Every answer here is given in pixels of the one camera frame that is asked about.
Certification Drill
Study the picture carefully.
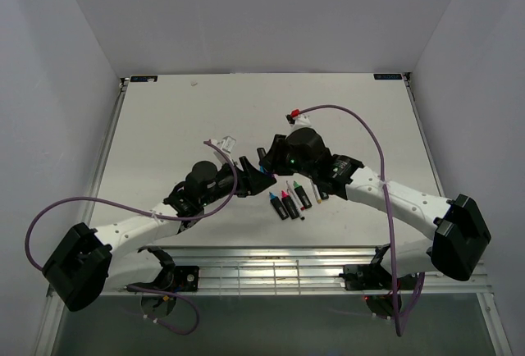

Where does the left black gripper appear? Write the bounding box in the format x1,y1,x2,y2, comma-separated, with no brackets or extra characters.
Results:
200,156,276,207

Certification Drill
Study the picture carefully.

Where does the purple cap black highlighter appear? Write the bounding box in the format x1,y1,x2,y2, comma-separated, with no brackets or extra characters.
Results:
257,147,276,179

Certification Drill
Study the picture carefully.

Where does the green cap black highlighter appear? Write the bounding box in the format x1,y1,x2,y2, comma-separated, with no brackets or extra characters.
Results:
293,180,312,209

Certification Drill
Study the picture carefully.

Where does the yellow cap white marker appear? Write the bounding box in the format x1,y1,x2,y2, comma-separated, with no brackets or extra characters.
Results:
311,183,322,204

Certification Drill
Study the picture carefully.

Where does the pink cap black highlighter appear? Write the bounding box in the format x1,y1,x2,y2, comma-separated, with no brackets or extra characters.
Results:
281,190,299,220

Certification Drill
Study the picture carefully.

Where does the blue cap black highlighter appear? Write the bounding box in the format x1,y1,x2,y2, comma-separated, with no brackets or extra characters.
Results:
269,192,289,221

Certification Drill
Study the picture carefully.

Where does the red cap white marker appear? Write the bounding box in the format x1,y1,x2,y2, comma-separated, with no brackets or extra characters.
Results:
293,196,304,211

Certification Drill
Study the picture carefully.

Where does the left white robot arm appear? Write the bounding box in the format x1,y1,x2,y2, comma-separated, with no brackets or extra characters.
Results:
42,157,276,312

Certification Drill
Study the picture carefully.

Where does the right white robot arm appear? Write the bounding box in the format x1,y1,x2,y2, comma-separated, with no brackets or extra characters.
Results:
259,128,491,288

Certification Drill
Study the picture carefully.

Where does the right blue corner label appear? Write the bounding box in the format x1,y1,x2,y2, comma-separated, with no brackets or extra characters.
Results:
373,73,403,80

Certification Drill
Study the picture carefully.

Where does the blue corner label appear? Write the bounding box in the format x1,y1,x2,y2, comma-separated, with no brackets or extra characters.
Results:
130,75,158,83
373,73,403,80

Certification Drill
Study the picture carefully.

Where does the left blue corner label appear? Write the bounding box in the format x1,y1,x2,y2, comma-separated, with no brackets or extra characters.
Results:
130,75,158,83

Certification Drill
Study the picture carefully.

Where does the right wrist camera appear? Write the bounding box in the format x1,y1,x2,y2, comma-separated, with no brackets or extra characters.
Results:
286,109,312,130

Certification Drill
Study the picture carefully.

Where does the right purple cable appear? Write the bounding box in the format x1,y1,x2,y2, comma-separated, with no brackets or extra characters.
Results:
286,104,427,337

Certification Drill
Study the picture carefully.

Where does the purple cable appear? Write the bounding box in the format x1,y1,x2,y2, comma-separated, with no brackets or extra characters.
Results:
286,104,427,337
25,139,240,335

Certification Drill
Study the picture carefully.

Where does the aluminium frame rail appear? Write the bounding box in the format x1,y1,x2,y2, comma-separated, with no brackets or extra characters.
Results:
102,246,492,297

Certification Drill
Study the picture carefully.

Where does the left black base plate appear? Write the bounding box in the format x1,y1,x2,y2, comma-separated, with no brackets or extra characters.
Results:
131,266,200,293

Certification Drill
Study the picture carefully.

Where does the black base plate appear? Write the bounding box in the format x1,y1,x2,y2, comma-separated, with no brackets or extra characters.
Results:
339,264,393,290
131,266,200,293

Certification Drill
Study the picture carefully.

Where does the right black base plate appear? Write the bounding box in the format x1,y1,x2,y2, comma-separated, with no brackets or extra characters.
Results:
339,264,393,290

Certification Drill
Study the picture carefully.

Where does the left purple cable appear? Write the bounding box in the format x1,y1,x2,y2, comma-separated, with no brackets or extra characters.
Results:
25,139,240,335

